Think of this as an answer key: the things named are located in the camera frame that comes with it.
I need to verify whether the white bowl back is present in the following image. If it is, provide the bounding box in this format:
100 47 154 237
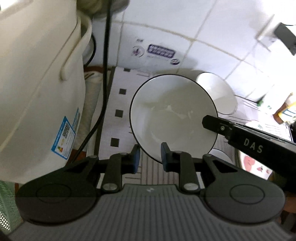
196 72 238 115

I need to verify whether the white pink bunny plate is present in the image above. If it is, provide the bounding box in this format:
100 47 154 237
238 151 273 180

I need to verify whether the white rice cooker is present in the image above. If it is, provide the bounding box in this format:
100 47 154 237
1 1 92 184

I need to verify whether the yellow label cooking wine bottle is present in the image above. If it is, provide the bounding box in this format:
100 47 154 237
273 92 295 125

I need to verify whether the black power adapter plug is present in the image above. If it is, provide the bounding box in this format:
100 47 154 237
273 23 295 56

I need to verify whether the white bowl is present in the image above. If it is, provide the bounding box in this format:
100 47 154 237
209 148 233 164
196 72 238 115
129 74 218 162

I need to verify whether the rice cooker black cord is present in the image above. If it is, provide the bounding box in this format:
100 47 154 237
69 0 113 165

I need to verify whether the green plastic strainer basket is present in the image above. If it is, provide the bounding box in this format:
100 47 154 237
1 181 23 235

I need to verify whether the striped table cloth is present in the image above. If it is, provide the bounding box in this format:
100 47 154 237
83 66 296 186

